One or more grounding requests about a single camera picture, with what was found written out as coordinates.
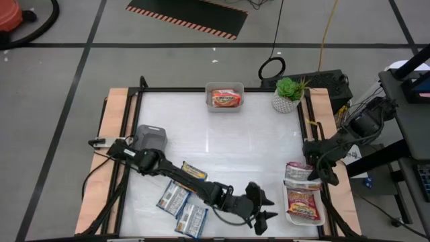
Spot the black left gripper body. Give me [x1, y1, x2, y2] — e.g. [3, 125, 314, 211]
[221, 181, 269, 236]

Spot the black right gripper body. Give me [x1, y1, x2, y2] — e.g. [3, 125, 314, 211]
[314, 153, 337, 179]

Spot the blue soy sauce noodle pack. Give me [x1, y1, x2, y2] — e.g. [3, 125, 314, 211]
[174, 160, 208, 195]
[174, 202, 209, 239]
[156, 179, 192, 218]

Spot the orange chicken noodle pack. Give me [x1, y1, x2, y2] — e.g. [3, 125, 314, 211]
[211, 89, 243, 109]

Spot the white paper sheet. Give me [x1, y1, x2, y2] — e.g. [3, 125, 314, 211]
[341, 146, 363, 166]

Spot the white plastic bin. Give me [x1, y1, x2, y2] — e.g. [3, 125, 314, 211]
[282, 179, 327, 227]

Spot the black computer case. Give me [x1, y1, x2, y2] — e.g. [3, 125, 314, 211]
[261, 69, 354, 112]

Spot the potted green succulent plant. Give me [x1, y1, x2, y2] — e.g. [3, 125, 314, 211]
[271, 77, 313, 114]

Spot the black keyboard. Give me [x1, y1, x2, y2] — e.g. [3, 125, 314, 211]
[416, 163, 430, 203]

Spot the grey desk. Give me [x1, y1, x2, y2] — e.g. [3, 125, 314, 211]
[345, 69, 430, 233]

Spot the light grey plastic bin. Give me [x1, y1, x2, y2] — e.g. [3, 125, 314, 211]
[205, 81, 245, 114]

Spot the dark grey plastic bin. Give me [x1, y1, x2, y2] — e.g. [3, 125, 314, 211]
[131, 124, 168, 152]

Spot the black monitor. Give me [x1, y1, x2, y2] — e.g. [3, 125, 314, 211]
[400, 72, 430, 104]

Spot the black hazard-striped floor mat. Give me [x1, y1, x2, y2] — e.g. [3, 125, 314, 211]
[126, 0, 249, 41]

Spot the orange shop vacuum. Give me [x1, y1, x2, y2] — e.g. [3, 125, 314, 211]
[0, 0, 38, 43]

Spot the black floor cable with plug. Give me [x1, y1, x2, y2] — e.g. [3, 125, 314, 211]
[351, 191, 430, 240]

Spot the black coiled floor cable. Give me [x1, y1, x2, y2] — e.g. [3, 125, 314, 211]
[257, 0, 287, 81]

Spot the black aluminium table frame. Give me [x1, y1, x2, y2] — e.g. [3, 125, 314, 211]
[80, 86, 362, 242]

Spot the yellow floor cable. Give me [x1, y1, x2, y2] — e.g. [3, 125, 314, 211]
[317, 0, 339, 72]

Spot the black arm base cable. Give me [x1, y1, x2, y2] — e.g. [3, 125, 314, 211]
[81, 155, 114, 202]

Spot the black cable bundle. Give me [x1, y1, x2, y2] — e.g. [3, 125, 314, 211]
[247, 0, 269, 10]

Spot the black vacuum hose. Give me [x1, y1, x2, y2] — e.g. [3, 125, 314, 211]
[0, 0, 60, 51]

